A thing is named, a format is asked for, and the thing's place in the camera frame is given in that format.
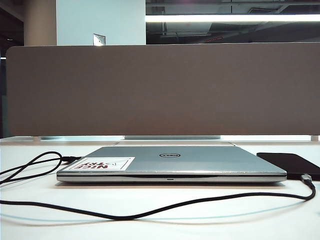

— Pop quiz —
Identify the silver wall outlet plate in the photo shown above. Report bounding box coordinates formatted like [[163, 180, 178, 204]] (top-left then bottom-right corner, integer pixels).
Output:
[[92, 33, 107, 47]]

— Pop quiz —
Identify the bright ceiling light strip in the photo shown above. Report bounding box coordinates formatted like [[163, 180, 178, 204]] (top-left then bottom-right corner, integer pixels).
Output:
[[145, 14, 320, 23]]

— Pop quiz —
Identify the black smartphone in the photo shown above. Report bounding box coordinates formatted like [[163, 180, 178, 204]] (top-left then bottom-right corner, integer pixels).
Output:
[[256, 152, 320, 180]]

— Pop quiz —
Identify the white desk cable flap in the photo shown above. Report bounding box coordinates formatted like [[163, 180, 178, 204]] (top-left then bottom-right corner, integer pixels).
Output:
[[112, 141, 237, 148]]

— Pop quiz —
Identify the white red Nice Try sticker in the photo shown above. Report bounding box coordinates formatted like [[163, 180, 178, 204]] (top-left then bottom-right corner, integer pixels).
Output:
[[67, 156, 136, 172]]

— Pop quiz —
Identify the silver Dell laptop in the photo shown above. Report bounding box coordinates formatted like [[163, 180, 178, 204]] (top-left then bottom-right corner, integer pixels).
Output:
[[56, 146, 288, 183]]

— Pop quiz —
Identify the brown fabric desk divider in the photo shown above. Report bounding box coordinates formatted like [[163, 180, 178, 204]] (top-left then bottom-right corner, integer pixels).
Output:
[[5, 44, 320, 137]]

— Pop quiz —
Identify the black charging cable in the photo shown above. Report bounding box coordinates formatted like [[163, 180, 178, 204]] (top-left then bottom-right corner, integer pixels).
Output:
[[0, 151, 317, 222]]

